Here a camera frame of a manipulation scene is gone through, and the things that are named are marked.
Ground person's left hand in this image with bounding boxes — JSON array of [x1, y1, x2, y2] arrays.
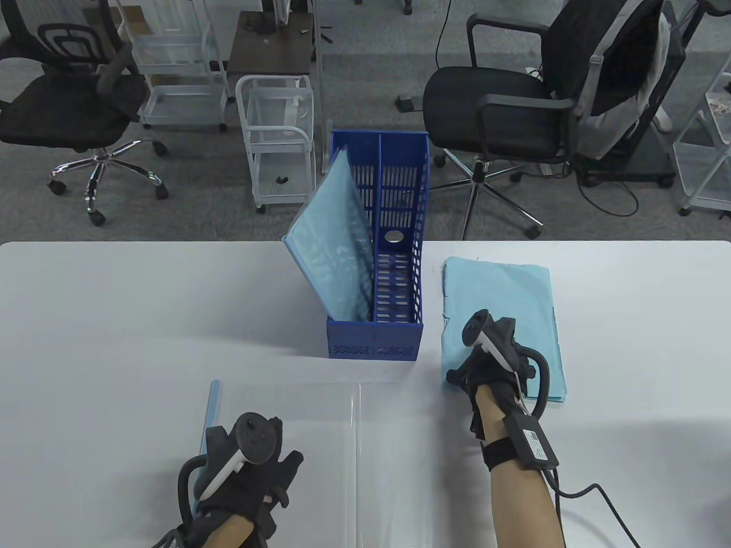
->
[[194, 417, 304, 538]]

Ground brown side table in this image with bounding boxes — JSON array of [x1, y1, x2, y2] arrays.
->
[[227, 10, 316, 78]]

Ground person's right hand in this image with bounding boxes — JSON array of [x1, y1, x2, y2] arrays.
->
[[445, 317, 537, 400]]

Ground person's right forearm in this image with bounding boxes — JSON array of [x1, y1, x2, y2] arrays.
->
[[471, 385, 566, 548]]

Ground white three-tier cart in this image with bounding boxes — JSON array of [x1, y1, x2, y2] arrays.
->
[[117, 0, 236, 133]]

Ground black mesh-back office chair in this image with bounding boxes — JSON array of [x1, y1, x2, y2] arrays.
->
[[0, 0, 170, 227]]

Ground small white mesh cart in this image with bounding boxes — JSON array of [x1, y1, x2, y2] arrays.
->
[[235, 74, 319, 215]]

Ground stack of light blue papers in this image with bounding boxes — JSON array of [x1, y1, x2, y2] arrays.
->
[[286, 150, 376, 321], [440, 257, 567, 404]]

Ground grey metal pole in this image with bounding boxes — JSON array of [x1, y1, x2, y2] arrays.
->
[[311, 0, 335, 176]]

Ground black floor cable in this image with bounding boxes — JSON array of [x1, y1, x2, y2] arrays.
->
[[435, 0, 453, 66], [578, 166, 640, 217]]

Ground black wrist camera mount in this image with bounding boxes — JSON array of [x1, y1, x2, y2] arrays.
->
[[154, 511, 278, 548], [480, 414, 559, 472]]

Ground cardboard box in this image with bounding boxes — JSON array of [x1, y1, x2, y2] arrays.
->
[[85, 5, 147, 29]]

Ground blue plastic file rack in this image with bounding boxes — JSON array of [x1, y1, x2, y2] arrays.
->
[[327, 130, 430, 361]]

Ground black and white controller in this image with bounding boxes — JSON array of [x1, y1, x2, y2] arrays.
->
[[178, 412, 283, 520], [461, 309, 550, 417]]

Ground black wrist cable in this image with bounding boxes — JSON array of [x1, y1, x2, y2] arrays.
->
[[543, 467, 646, 548]]

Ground clear plastic file folder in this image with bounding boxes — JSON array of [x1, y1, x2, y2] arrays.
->
[[208, 381, 506, 548], [283, 147, 377, 323]]

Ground black rolling stand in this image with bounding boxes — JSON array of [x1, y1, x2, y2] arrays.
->
[[571, 0, 712, 189]]

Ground person's left forearm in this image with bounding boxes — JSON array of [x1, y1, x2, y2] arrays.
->
[[206, 514, 255, 548]]

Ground white wire shelf cart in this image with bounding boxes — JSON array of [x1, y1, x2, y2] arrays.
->
[[673, 57, 731, 217]]

